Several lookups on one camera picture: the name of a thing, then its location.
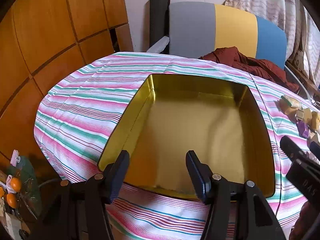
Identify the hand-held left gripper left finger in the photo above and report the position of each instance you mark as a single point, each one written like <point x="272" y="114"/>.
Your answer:
<point x="117" y="180"/>

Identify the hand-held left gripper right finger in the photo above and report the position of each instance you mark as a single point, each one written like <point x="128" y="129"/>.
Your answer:
<point x="198" y="180"/>

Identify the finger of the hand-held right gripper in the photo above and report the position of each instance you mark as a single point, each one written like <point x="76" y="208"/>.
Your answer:
<point x="315" y="150"/>
<point x="290" y="146"/>

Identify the gold tin box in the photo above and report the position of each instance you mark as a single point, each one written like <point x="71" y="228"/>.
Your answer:
<point x="200" y="130"/>

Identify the purple snack packet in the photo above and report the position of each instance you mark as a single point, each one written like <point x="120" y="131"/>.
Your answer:
<point x="303" y="130"/>

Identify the small cream box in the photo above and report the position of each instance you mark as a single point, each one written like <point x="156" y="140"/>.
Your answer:
<point x="303" y="115"/>

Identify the wooden desk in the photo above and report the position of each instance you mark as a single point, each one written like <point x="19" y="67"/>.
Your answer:
<point x="308" y="81"/>

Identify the striped tablecloth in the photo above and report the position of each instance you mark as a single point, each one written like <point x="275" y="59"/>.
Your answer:
<point x="87" y="105"/>

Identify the red-brown jacket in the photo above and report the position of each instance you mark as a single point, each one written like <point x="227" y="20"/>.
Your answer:
<point x="262" y="70"/>

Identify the cardboard box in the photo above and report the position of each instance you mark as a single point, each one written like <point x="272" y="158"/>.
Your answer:
<point x="298" y="60"/>

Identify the oranges in plastic bag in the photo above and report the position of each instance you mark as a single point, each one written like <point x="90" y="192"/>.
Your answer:
<point x="28" y="187"/>

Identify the orange fruit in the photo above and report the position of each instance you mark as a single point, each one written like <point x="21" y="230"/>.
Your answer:
<point x="11" y="200"/>
<point x="15" y="184"/>
<point x="1" y="191"/>

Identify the white foam wrap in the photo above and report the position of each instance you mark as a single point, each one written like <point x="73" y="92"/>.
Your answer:
<point x="160" y="45"/>

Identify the patterned curtain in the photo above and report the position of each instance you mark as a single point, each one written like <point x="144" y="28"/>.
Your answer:
<point x="262" y="0"/>

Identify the grey yellow blue chair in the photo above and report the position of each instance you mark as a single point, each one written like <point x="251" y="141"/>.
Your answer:
<point x="190" y="30"/>

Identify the wooden wardrobe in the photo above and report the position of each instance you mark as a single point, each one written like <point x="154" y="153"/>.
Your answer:
<point x="50" y="30"/>

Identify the black rolled mat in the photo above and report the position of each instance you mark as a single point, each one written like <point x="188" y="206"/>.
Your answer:
<point x="158" y="17"/>

